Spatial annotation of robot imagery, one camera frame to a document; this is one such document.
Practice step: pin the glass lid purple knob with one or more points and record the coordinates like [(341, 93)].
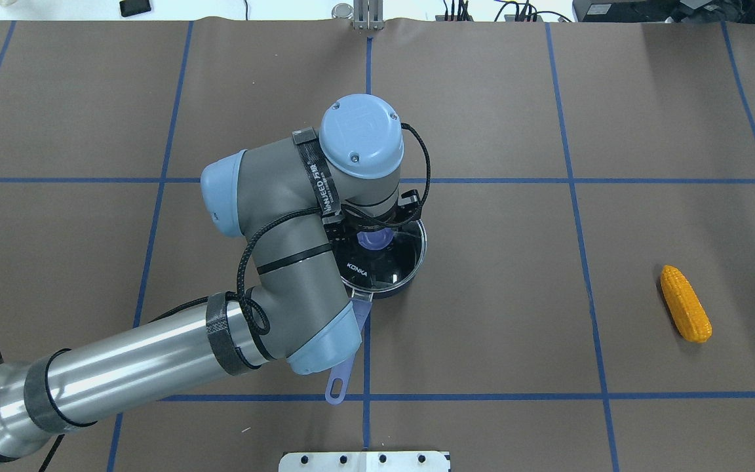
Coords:
[(384, 259)]

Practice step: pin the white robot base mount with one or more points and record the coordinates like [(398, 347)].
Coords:
[(428, 460)]

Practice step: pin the aluminium frame post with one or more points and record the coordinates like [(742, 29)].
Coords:
[(368, 15)]

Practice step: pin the black monitor base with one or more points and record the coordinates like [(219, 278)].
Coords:
[(692, 12)]

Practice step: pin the yellow corn cob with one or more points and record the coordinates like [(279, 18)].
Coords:
[(684, 306)]

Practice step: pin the brown paper table mat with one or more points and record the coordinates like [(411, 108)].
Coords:
[(570, 164)]

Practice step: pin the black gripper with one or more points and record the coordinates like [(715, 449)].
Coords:
[(337, 231)]

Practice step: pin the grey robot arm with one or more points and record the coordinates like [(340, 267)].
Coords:
[(297, 202)]

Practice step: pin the small black device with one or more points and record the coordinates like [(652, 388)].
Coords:
[(131, 8)]

